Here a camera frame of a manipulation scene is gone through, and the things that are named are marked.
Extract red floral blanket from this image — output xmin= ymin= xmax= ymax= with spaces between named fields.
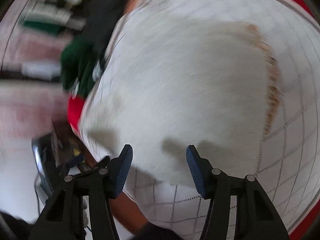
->
xmin=67 ymin=0 xmax=320 ymax=240

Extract white grid patterned mat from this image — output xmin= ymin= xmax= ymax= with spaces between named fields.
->
xmin=77 ymin=0 xmax=320 ymax=240

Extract green garment white stripes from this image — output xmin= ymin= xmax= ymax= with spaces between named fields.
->
xmin=22 ymin=17 xmax=108 ymax=98

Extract black garment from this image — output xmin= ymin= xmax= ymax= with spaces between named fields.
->
xmin=81 ymin=0 xmax=127 ymax=59

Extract white fluffy garment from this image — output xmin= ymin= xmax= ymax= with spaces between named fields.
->
xmin=80 ymin=22 xmax=277 ymax=185

